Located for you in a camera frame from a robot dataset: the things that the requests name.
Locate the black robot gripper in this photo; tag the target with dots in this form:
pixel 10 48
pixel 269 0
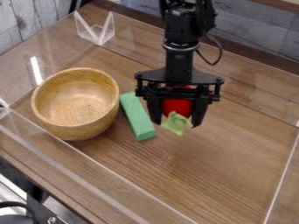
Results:
pixel 197 86

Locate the red plush fruit green leaves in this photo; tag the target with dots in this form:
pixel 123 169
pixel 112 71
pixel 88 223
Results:
pixel 176 110

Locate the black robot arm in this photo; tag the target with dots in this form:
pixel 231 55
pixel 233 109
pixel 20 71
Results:
pixel 188 19

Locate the green rectangular block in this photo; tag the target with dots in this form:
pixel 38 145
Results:
pixel 136 116

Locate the wooden bowl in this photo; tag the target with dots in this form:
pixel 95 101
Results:
pixel 74 103

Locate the clear acrylic tray enclosure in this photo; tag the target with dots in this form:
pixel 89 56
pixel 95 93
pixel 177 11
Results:
pixel 227 173

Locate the black metal table bracket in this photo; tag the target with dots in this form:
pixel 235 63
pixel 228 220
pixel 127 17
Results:
pixel 41 214

